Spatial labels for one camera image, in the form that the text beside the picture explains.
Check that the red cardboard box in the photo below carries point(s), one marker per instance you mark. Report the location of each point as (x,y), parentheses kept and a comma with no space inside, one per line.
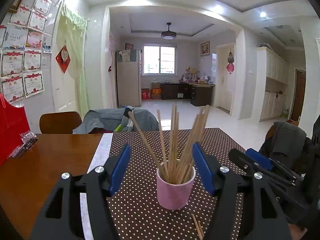
(146,94)

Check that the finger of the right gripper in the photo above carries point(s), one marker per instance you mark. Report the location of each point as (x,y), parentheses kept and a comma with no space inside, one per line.
(251,167)
(271,165)

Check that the red gift bag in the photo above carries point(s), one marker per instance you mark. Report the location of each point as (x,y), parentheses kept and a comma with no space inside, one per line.
(13,123)

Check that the pink cylindrical cup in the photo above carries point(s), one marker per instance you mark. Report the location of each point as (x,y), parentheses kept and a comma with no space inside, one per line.
(174,196)

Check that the clear plastic packet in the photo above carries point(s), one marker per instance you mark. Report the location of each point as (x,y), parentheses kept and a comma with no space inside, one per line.
(28,139)

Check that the brown wooden chair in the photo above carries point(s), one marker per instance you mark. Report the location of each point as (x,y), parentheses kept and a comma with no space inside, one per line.
(59,123)

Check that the hanging red ornament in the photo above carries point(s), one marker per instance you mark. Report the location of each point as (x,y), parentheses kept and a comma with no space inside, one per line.
(230,66)

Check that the dark jacket on chair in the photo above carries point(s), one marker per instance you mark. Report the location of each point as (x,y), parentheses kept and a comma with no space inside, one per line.
(286,143)

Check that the orange cardboard box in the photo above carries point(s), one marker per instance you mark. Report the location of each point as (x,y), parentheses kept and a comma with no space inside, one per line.
(156,90)

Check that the brown door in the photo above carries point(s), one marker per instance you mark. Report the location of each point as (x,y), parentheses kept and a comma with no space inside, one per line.
(298,99)

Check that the lone wooden chopstick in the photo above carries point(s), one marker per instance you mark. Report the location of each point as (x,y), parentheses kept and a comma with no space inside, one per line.
(150,151)

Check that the grey jacket on chair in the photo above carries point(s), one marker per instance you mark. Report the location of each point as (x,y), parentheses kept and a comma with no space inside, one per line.
(117,120)

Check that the red diamond door decoration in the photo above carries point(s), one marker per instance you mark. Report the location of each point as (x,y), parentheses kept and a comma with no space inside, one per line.
(63,59)

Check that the green curtain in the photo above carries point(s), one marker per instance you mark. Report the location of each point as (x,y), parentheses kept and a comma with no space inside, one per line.
(71,33)

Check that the dark wooden desk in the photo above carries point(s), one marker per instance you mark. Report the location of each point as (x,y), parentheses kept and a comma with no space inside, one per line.
(198,94)

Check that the white table runner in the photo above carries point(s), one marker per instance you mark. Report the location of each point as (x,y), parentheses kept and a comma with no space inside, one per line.
(91,200)

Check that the beige refrigerator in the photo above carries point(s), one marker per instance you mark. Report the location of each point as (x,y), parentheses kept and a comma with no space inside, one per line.
(128,77)

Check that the ceiling fan lamp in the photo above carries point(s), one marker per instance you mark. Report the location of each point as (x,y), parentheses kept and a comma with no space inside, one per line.
(168,34)

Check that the window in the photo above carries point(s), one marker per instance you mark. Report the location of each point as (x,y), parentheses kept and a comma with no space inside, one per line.
(159,59)

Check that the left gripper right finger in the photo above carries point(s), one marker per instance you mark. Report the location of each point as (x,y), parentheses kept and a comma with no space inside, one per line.
(245,204)

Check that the framed wall picture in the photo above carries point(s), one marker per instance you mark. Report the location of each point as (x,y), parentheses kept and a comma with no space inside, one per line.
(205,48)

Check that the white wall cabinet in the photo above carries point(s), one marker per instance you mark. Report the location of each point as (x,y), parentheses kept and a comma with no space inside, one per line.
(271,85)

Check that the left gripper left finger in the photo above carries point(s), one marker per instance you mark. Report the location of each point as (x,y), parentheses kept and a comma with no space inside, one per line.
(60,216)

